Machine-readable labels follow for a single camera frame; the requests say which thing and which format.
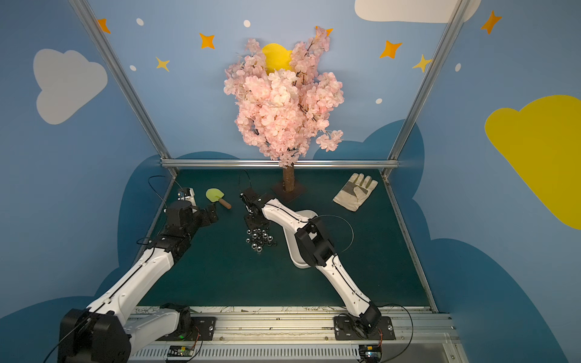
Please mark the aluminium frame post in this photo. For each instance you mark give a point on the aluminium frame post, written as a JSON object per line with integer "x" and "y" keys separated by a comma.
{"x": 440, "y": 55}
{"x": 89, "y": 21}

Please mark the green toy shovel wooden handle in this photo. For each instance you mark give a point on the green toy shovel wooden handle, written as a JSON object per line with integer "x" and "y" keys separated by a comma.
{"x": 215, "y": 195}

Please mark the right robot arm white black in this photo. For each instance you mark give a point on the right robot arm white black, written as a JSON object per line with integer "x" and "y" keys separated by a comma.
{"x": 358, "y": 305}

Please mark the white storage box tray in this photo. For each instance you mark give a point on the white storage box tray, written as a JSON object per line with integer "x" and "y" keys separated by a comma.
{"x": 307, "y": 239}

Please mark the steel nut pile right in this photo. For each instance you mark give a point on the steel nut pile right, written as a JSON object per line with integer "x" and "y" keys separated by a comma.
{"x": 270, "y": 241}

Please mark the aluminium frame right post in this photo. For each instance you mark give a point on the aluminium frame right post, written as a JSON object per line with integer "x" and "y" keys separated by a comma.
{"x": 440, "y": 55}

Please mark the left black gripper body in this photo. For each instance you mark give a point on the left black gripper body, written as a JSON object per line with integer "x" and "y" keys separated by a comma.
{"x": 207, "y": 214}

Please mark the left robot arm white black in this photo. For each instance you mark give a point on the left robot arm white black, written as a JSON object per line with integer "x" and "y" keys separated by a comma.
{"x": 102, "y": 332}

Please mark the pink cherry blossom tree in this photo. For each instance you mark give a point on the pink cherry blossom tree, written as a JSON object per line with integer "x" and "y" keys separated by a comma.
{"x": 283, "y": 110}

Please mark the left green circuit board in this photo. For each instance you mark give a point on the left green circuit board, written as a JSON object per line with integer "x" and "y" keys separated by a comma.
{"x": 180, "y": 352}

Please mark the grey work glove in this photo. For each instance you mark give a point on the grey work glove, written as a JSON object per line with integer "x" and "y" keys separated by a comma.
{"x": 355, "y": 192}

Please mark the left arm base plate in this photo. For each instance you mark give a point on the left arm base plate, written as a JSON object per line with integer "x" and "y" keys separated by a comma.
{"x": 200, "y": 328}

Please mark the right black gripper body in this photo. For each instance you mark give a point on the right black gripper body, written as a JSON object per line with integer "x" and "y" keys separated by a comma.
{"x": 252, "y": 215}

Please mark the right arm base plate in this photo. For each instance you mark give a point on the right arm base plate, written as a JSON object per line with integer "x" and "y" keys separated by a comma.
{"x": 347, "y": 328}

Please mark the aluminium front rail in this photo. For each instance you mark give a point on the aluminium front rail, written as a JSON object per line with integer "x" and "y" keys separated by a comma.
{"x": 305, "y": 334}

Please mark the aluminium frame left post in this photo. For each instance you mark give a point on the aluminium frame left post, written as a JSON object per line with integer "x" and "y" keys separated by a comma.
{"x": 89, "y": 21}

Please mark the right green circuit board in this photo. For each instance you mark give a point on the right green circuit board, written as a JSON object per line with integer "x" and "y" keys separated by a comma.
{"x": 370, "y": 353}

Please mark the green circuit board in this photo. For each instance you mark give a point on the green circuit board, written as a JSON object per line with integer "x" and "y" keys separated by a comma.
{"x": 180, "y": 352}
{"x": 370, "y": 353}

